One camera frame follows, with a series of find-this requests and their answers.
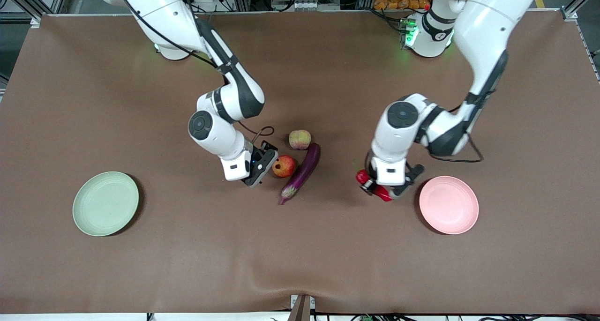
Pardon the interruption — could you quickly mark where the red chili pepper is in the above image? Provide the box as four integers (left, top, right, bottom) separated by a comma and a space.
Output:
356, 169, 393, 202

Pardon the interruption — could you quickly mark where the red pomegranate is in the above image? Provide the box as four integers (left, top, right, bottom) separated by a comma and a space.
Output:
272, 155, 297, 179

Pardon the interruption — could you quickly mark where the long purple eggplant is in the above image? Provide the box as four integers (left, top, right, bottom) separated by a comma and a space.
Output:
279, 143, 322, 205

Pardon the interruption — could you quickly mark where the yellow pink peach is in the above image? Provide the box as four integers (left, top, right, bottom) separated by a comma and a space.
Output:
289, 129, 312, 150

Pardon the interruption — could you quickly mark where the pink round plate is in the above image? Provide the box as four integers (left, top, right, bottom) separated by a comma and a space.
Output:
419, 176, 480, 235

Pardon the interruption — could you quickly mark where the brown table cover sheet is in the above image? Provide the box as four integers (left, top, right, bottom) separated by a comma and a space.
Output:
0, 11, 600, 315

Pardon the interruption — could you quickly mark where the light green round plate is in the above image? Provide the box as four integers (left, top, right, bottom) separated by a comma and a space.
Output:
72, 172, 140, 237

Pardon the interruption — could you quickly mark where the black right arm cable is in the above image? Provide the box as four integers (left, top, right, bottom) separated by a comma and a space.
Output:
112, 0, 276, 145

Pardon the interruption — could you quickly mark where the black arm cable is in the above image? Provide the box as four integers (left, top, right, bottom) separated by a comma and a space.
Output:
428, 103, 485, 164
112, 0, 276, 145

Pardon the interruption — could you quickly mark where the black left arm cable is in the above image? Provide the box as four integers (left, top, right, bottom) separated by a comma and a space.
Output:
428, 103, 485, 164

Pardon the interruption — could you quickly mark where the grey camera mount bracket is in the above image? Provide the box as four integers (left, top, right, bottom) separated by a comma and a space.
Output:
287, 294, 316, 321

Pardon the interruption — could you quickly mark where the aluminium frame profile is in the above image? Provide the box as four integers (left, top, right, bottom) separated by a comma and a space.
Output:
8, 0, 44, 27
562, 0, 600, 22

